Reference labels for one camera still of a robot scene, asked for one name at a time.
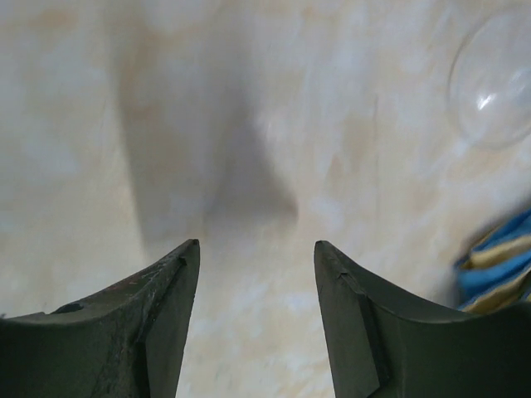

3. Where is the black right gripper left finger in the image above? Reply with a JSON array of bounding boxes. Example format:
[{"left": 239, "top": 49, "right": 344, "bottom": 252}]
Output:
[{"left": 1, "top": 240, "right": 200, "bottom": 397}]

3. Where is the blue Pikachu cloth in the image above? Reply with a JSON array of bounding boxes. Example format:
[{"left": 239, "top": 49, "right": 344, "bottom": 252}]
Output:
[{"left": 453, "top": 209, "right": 530, "bottom": 315}]

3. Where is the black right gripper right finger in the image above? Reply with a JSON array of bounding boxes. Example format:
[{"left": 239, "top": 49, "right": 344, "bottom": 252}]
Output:
[{"left": 314, "top": 240, "right": 530, "bottom": 397}]

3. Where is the clear wine glass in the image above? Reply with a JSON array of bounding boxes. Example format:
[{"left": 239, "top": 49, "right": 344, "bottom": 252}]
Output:
[{"left": 446, "top": 3, "right": 530, "bottom": 149}]

